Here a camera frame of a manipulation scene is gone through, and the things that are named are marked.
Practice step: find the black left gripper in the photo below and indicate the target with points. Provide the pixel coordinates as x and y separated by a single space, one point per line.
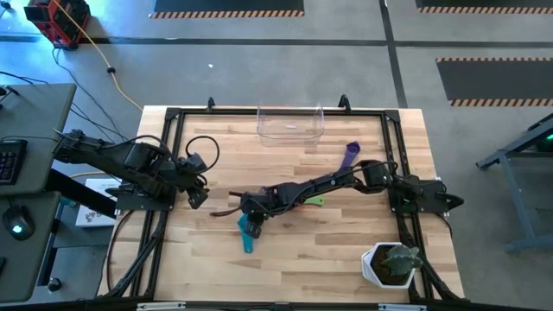
190 170

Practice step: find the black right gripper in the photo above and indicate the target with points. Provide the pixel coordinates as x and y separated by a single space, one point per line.
257 203

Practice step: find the teal measuring cup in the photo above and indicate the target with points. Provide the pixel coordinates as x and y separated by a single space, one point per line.
247 246

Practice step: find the green measuring cup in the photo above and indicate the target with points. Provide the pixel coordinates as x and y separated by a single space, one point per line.
315 201

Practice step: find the purple measuring cup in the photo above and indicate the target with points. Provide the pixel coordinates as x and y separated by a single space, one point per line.
353 148

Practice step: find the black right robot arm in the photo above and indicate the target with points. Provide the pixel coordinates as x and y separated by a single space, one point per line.
328 183

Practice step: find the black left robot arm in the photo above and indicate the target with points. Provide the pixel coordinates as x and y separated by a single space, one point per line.
121 162

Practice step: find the clear plastic basket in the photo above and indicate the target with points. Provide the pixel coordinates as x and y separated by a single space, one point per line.
276 129

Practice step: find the white printed paper sheet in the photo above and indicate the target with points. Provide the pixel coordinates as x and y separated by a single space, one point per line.
93 216

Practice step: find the black desk support beam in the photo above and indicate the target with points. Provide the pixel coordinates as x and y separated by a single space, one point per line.
73 192

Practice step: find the white angular plant pot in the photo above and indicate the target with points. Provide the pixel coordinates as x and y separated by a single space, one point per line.
367 268

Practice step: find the green cactus plant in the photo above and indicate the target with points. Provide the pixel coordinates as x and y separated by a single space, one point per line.
399 259

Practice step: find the grey desk top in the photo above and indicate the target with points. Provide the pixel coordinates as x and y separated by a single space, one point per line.
26 268
34 116

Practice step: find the black hazard-striped floor mat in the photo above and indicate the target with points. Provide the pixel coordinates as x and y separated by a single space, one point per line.
229 5
484 3
497 80

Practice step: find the black caster wheel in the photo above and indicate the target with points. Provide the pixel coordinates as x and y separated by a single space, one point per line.
54 284

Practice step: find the black keyboard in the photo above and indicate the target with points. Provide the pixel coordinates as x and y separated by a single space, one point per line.
10 162

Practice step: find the black computer mouse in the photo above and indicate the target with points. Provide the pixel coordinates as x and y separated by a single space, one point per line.
17 222

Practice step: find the red black equipment case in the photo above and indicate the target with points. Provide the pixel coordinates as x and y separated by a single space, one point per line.
60 21

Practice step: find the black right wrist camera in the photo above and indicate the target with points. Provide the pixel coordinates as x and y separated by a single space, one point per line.
254 229

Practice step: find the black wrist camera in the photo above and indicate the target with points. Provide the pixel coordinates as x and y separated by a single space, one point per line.
254 229
198 198

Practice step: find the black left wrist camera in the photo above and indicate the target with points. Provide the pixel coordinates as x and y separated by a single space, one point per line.
198 198

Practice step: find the black aluminium table frame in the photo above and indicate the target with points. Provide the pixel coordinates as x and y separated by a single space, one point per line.
216 111

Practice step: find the black frame clamp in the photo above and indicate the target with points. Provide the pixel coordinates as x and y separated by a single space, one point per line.
344 103
211 104

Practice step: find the silver metal bracket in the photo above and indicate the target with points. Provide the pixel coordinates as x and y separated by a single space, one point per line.
402 307
160 306

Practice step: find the grey metal table frame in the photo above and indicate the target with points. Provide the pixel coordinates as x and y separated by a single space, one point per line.
518 207

